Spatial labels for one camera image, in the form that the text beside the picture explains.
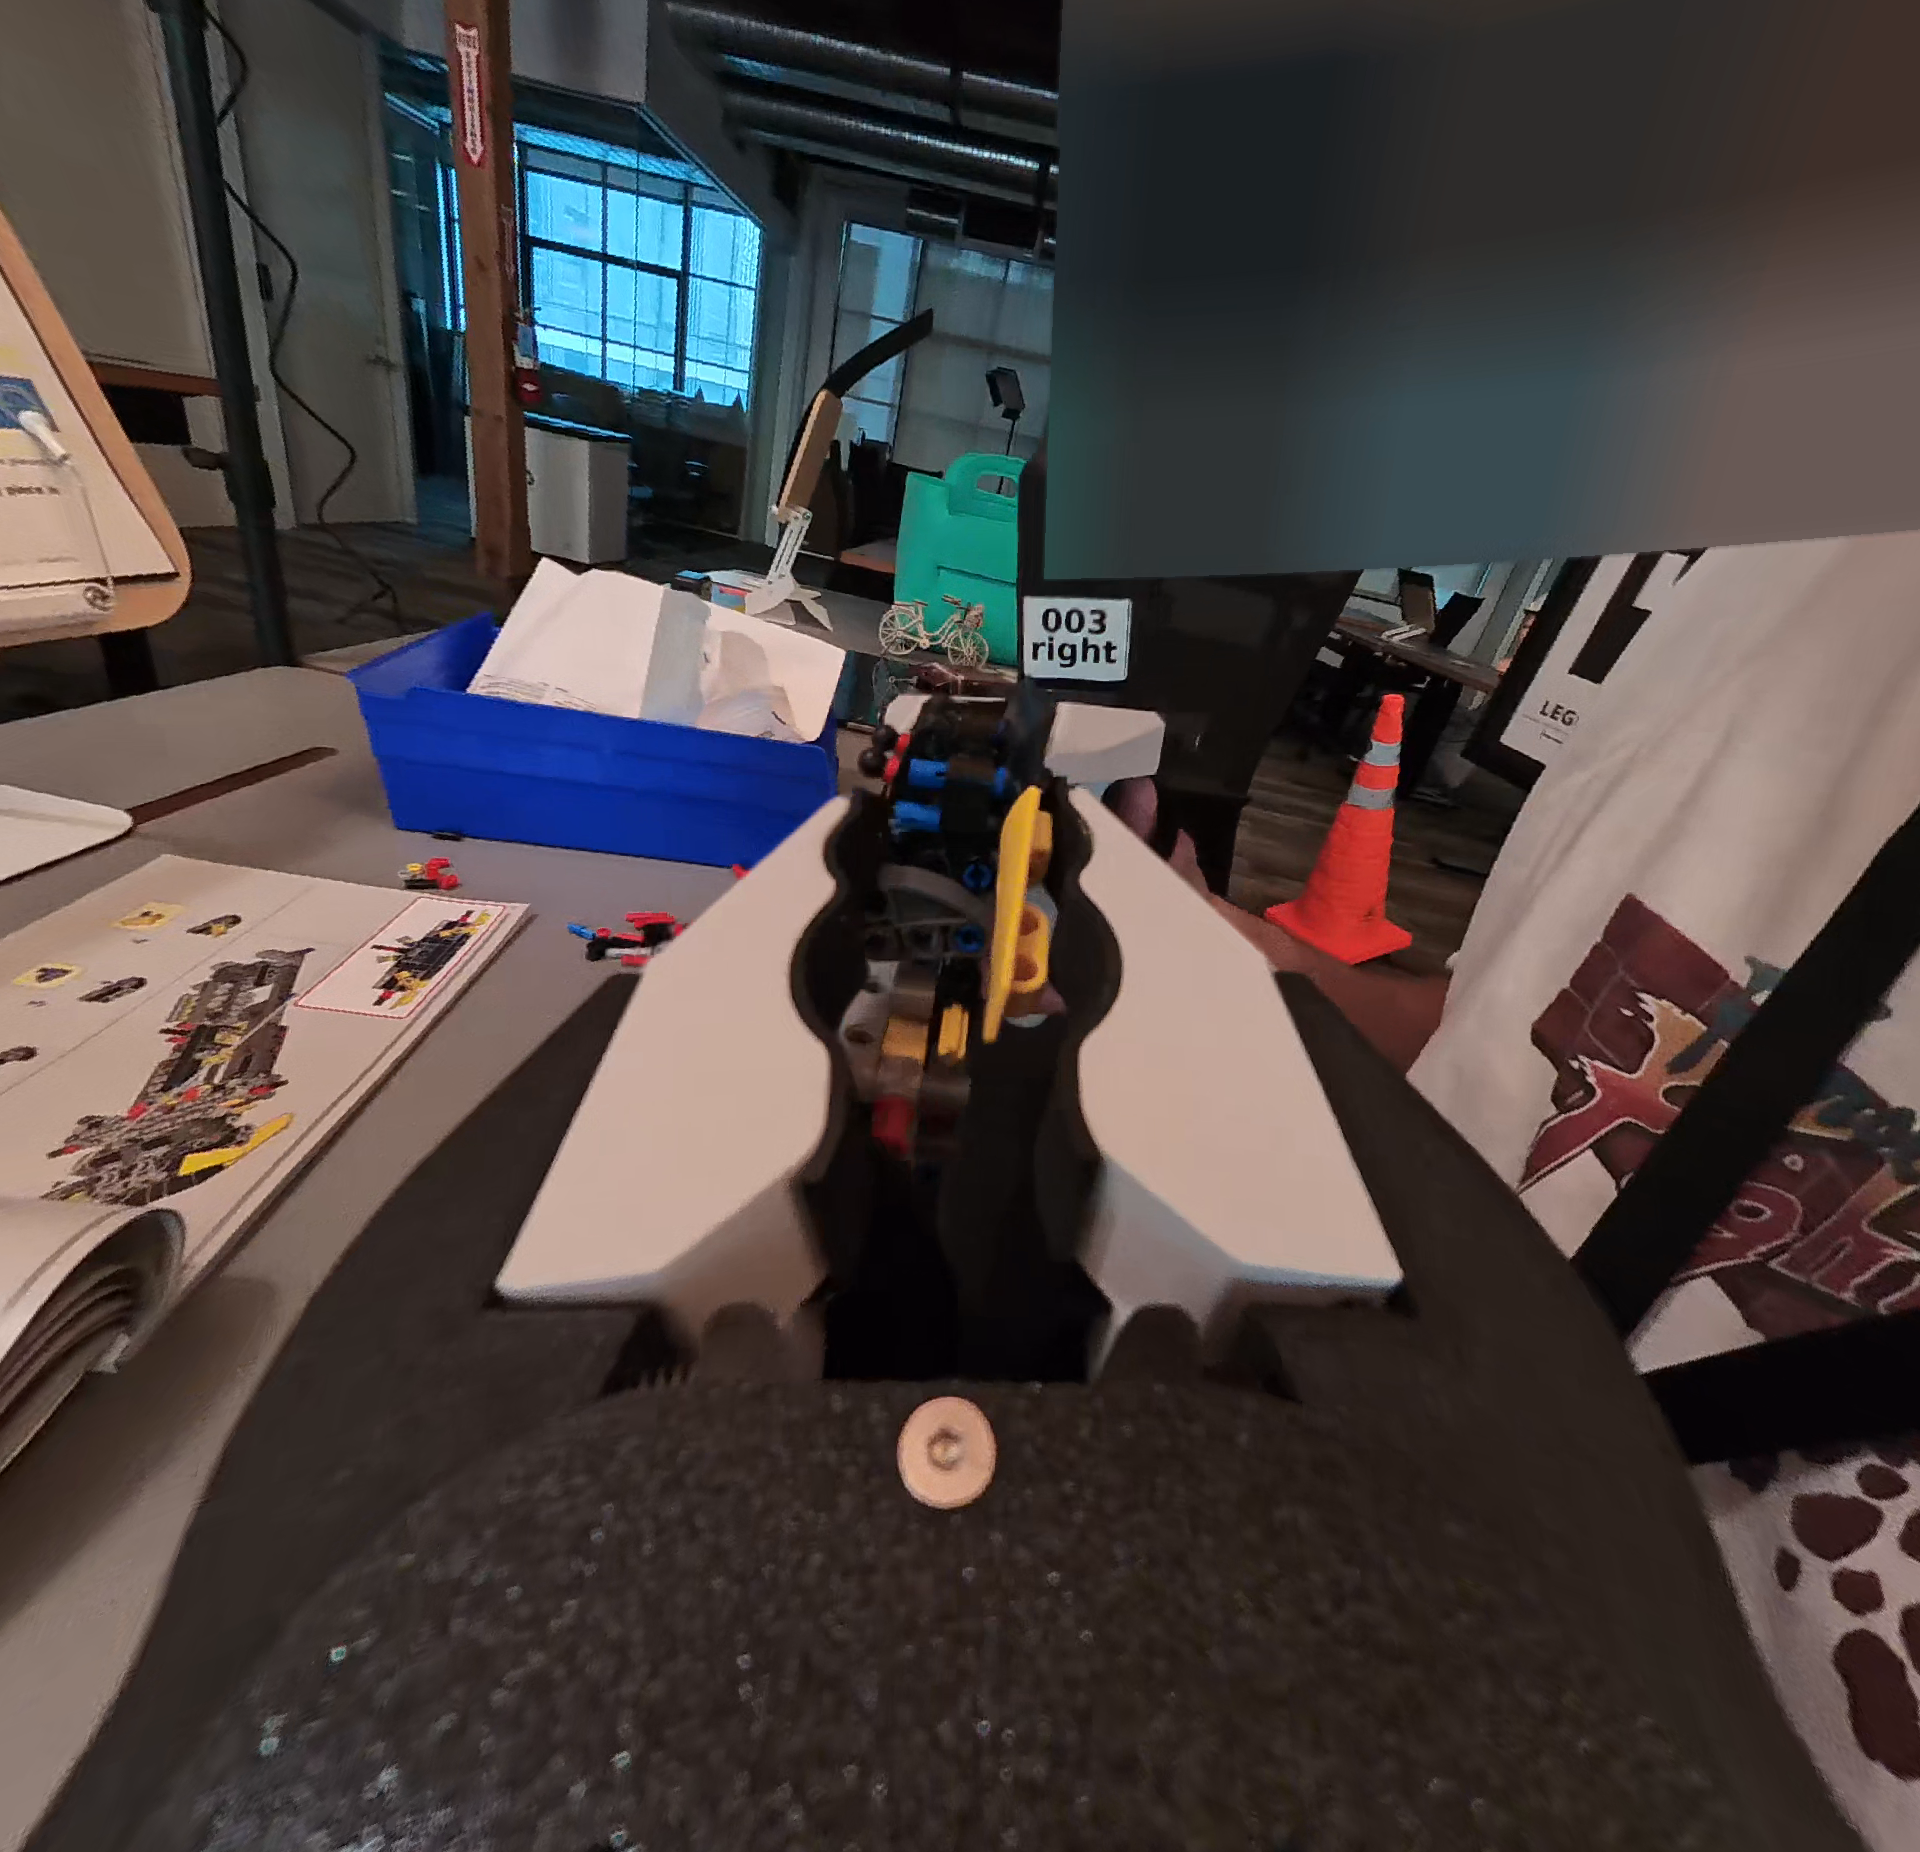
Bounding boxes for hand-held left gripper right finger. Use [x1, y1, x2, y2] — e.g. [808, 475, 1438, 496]
[969, 787, 1407, 1388]

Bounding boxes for black white marker sign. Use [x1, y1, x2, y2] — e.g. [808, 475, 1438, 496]
[1462, 550, 1651, 793]

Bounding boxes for paned window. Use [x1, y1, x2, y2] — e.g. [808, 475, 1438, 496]
[519, 141, 759, 399]

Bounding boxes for background office desk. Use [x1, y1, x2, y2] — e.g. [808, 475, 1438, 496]
[1337, 614, 1502, 715]

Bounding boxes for person's right hand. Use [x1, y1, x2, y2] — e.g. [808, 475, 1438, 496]
[1106, 772, 1207, 882]

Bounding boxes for lego instruction booklet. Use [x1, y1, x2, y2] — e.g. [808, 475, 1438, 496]
[0, 854, 530, 1472]

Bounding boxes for white cabinet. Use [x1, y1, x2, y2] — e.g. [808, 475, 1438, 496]
[522, 419, 635, 567]

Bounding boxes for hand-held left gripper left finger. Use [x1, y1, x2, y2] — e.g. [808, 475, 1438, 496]
[496, 795, 879, 1388]

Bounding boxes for wooden post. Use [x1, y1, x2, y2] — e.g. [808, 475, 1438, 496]
[438, 0, 541, 583]

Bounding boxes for black pole stand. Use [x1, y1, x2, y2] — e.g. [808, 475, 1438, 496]
[141, 0, 293, 668]

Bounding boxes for blue plastic bin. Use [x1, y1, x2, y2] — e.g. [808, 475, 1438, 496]
[349, 614, 843, 868]

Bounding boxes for miniature wire bicycle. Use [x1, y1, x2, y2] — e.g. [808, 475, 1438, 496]
[877, 595, 993, 668]

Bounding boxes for scattered small lego pins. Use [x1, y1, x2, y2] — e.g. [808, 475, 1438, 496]
[398, 860, 683, 967]

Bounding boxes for white paper bags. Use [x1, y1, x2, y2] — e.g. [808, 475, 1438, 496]
[468, 560, 848, 744]

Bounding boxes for person's right forearm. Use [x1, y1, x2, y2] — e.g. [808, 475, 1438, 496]
[1252, 916, 1448, 1074]

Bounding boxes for lego car chassis model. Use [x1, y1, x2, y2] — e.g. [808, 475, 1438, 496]
[840, 681, 1073, 1164]

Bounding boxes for large orange traffic cone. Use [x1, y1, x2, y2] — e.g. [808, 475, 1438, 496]
[1267, 696, 1415, 967]

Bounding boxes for teal felt bag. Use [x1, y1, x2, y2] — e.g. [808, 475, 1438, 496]
[895, 454, 1030, 655]

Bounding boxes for yellow thin lego beam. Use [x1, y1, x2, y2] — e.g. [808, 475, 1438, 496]
[981, 785, 1052, 1045]

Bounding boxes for printed instruction sheet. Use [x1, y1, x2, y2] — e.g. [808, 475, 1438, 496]
[0, 279, 175, 594]

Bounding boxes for black wooden desk lamp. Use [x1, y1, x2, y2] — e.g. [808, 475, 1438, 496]
[743, 311, 935, 632]

